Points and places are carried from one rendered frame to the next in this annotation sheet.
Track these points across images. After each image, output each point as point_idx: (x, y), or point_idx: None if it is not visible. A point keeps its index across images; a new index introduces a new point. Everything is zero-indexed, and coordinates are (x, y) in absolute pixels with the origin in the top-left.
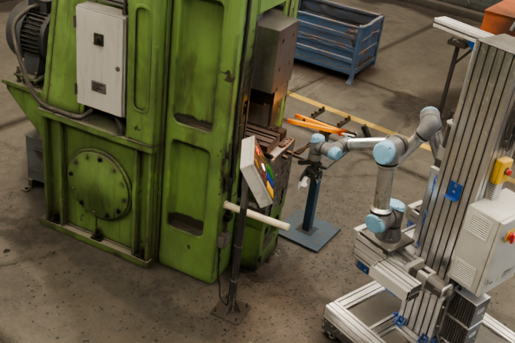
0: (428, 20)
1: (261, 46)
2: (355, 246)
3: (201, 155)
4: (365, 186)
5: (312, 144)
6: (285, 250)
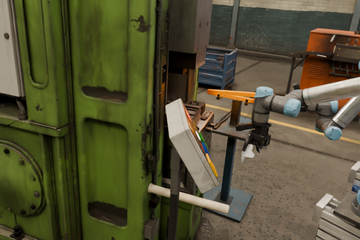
0: (253, 61)
1: None
2: (319, 227)
3: (118, 134)
4: (257, 156)
5: (258, 99)
6: (210, 224)
